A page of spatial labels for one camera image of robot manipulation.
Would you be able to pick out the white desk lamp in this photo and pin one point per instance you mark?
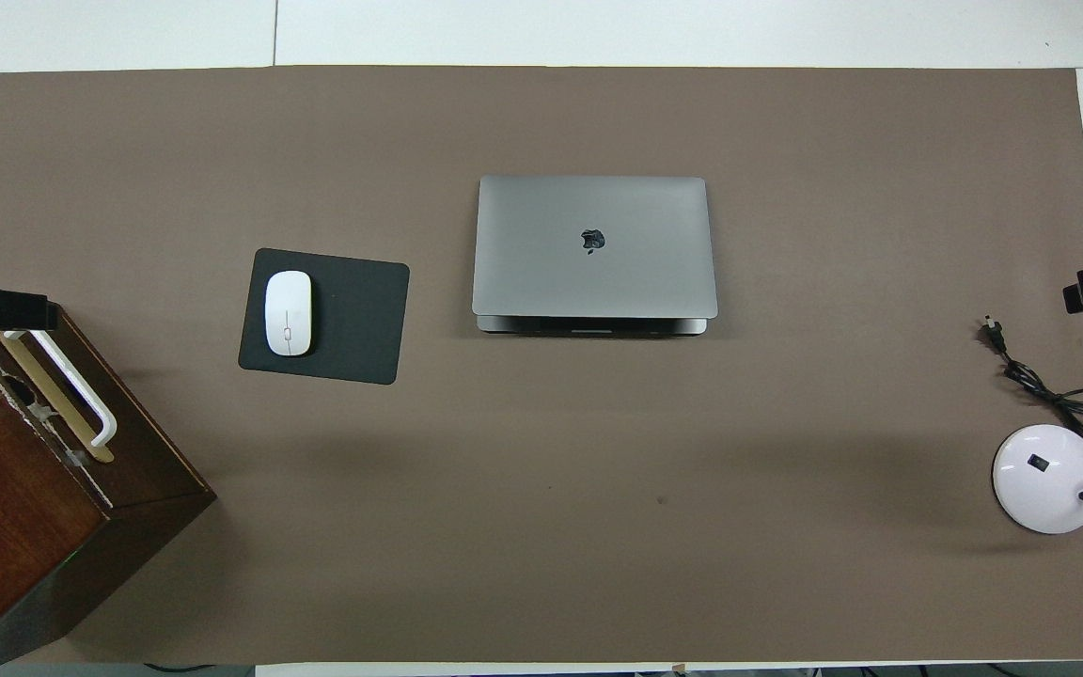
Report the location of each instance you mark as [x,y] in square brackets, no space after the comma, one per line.
[1044,480]

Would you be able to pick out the black mouse pad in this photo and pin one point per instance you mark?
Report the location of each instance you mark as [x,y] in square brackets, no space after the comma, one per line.
[363,320]

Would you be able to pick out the grey laptop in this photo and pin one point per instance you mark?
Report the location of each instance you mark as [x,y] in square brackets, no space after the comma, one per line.
[598,273]

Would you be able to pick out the brown table mat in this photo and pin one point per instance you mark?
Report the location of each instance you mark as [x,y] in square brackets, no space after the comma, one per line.
[598,517]

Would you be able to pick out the dark wooden box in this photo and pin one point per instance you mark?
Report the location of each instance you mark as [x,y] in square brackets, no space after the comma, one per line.
[6,527]

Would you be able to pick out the white computer mouse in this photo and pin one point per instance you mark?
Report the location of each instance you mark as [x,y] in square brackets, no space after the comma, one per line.
[289,312]

